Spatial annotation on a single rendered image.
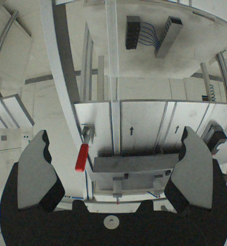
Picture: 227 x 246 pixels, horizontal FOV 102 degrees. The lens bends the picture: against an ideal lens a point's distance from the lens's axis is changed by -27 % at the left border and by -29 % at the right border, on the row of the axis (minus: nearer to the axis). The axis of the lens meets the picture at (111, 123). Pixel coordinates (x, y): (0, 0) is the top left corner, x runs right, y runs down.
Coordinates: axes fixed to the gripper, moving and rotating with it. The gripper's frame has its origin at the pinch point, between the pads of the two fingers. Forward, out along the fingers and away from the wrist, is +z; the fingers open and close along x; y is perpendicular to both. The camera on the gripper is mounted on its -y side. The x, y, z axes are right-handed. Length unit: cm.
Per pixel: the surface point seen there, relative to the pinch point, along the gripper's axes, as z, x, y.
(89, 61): 44.5, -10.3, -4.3
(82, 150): 6.3, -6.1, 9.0
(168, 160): 11.4, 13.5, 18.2
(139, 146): 14.2, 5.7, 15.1
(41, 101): 179, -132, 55
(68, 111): 10.5, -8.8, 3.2
